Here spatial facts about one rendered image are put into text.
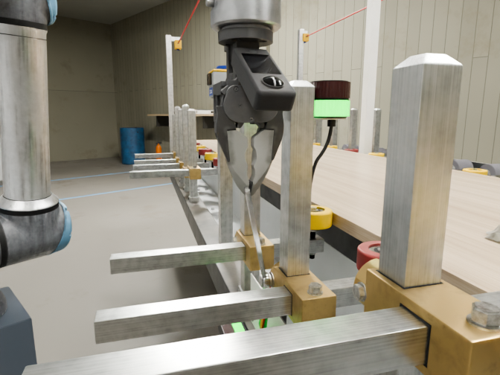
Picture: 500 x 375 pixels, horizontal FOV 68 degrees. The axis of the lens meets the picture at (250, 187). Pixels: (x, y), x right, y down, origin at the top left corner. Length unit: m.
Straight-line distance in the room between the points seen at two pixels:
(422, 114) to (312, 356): 0.18
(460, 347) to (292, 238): 0.32
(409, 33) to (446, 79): 4.59
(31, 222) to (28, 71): 0.38
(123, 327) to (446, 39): 4.49
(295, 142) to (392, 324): 0.30
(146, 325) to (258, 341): 0.27
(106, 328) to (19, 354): 0.68
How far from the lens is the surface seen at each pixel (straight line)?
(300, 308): 0.52
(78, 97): 10.30
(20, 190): 1.12
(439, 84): 0.31
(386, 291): 0.34
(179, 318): 0.51
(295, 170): 0.53
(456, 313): 0.31
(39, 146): 1.10
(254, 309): 0.53
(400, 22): 4.97
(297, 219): 0.54
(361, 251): 0.59
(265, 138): 0.49
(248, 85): 0.43
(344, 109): 0.54
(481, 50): 4.60
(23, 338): 1.16
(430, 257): 0.33
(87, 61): 10.48
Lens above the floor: 1.11
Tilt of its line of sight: 11 degrees down
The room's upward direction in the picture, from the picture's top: straight up
